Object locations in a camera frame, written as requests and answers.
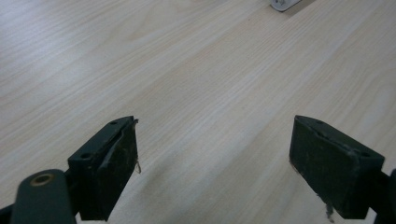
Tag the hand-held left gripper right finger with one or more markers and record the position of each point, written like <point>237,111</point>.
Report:
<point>330,168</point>

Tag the white object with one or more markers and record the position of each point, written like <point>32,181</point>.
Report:
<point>283,3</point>

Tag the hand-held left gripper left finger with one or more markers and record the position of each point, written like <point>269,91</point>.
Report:
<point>102,168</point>

